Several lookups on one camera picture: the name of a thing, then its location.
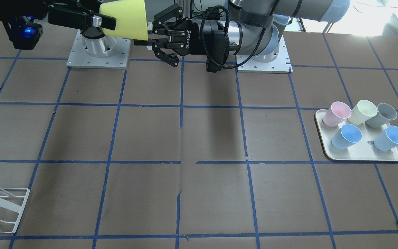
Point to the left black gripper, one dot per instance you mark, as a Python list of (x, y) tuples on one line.
[(192, 34)]

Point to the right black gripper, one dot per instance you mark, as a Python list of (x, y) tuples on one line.
[(68, 16)]

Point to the yellow plastic cup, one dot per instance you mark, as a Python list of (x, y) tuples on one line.
[(130, 17)]

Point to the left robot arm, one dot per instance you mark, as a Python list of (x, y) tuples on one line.
[(235, 33)]

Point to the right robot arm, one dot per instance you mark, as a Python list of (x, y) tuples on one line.
[(18, 18)]

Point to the pink plastic cup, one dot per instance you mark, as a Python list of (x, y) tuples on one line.
[(336, 114)]

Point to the blue plastic cup near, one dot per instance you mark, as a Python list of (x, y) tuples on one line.
[(346, 136)]

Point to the blue plastic cup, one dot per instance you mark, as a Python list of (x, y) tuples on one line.
[(387, 139), (346, 136)]

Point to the cream plastic cup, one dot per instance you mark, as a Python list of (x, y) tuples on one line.
[(362, 111)]

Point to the grey plastic cup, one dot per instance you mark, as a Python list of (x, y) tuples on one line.
[(385, 114)]

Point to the blue plastic cup far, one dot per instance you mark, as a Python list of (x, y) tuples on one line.
[(387, 139)]

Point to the white compartment tray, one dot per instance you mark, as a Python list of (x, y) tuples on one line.
[(362, 151)]

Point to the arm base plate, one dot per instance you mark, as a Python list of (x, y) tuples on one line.
[(103, 53), (276, 62)]

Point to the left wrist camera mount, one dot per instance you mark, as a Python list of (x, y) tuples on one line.
[(217, 45)]

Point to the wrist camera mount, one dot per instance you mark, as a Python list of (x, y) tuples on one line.
[(22, 31), (217, 45)]

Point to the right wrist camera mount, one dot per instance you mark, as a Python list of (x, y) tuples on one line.
[(22, 31)]

